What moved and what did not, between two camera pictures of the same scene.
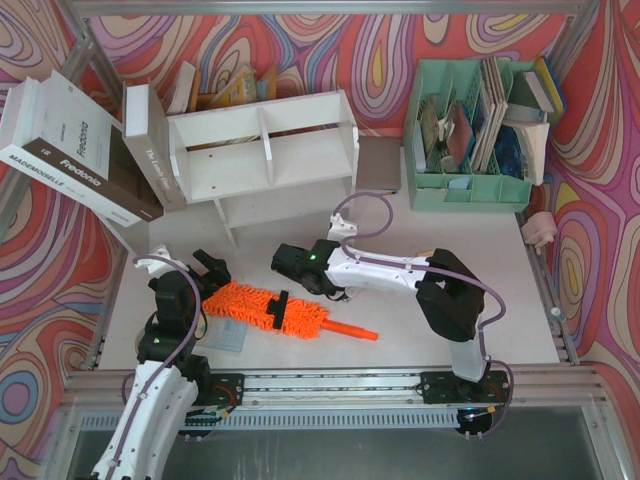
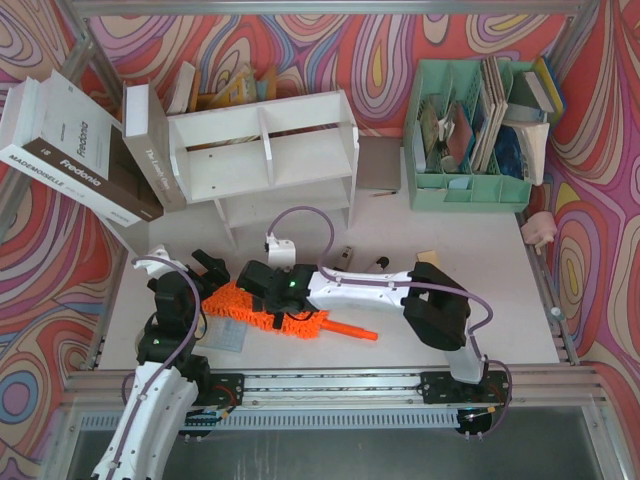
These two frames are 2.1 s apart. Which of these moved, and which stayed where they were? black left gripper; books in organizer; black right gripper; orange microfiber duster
Moved: black right gripper
Stayed: black left gripper; orange microfiber duster; books in organizer
